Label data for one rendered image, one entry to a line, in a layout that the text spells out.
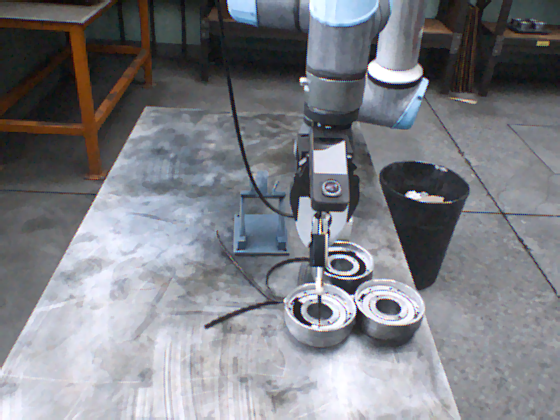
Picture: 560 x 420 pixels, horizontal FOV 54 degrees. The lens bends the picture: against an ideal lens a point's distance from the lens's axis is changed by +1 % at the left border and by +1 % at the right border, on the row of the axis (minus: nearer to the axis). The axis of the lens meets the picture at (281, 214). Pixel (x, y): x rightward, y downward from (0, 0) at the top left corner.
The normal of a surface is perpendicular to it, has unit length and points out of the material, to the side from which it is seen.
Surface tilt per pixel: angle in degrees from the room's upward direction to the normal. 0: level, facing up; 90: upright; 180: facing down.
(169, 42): 90
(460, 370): 0
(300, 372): 0
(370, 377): 0
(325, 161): 31
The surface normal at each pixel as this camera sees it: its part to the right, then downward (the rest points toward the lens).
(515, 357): 0.06, -0.85
